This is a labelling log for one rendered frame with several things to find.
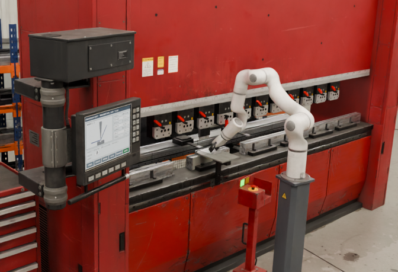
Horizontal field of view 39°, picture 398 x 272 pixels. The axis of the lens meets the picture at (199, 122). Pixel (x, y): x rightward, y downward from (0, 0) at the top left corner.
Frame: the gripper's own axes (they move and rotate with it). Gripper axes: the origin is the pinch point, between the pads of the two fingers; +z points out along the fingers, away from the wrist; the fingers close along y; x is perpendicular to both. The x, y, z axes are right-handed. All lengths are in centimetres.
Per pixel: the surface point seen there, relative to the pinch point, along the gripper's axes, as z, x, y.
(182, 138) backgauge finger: 18.9, -23.0, 0.9
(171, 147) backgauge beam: 26.9, -22.3, 7.9
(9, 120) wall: 335, -270, -83
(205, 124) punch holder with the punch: -9.3, -15.5, 3.8
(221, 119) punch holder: -11.3, -15.4, -12.2
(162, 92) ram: -28, -37, 43
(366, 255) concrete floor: 33, 121, -121
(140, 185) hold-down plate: 14, 3, 64
